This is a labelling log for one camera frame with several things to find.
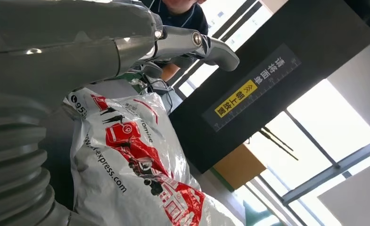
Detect white courier bag red print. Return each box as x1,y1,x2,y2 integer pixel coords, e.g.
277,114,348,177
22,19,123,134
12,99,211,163
63,88,245,226

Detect black weighing scanner device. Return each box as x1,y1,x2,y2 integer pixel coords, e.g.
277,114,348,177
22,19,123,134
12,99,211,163
39,0,370,226

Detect crumpled clear plastic wrap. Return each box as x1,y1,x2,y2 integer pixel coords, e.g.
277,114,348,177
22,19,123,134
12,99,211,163
130,78,148,92

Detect grey power adapter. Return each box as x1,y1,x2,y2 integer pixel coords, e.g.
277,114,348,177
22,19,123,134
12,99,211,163
148,81,173,95

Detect person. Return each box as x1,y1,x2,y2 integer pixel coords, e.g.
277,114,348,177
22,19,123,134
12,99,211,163
141,0,209,82

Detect brown cardboard box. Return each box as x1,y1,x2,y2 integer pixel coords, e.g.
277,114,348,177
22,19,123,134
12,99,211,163
212,143,268,190

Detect green conveyor belt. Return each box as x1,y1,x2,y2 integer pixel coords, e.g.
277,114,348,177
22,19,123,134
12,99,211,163
242,200,286,226

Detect black power cable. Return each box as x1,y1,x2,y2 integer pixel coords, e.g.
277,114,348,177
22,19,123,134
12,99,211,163
141,73,175,116

